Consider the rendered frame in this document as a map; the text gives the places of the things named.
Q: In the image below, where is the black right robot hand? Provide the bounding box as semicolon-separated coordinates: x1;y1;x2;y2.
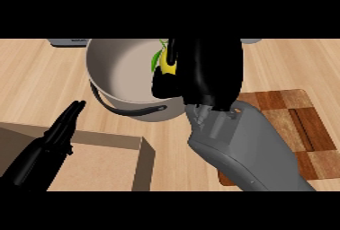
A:
151;39;244;112

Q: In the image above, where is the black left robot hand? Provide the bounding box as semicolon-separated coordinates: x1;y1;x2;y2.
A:
0;100;87;192

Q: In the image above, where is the yellow lemon with green leaves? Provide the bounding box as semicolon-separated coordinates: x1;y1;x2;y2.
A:
151;39;177;75

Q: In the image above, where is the checkered wooden cutting board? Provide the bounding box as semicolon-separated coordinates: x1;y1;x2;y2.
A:
216;88;338;187

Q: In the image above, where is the open pale wooden drawer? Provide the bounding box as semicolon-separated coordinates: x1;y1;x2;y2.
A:
0;121;156;192

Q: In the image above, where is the dark grey flat appliance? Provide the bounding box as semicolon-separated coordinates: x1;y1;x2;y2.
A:
46;39;91;48

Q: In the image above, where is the grey pot with black handle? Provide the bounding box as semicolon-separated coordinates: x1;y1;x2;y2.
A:
84;39;187;123

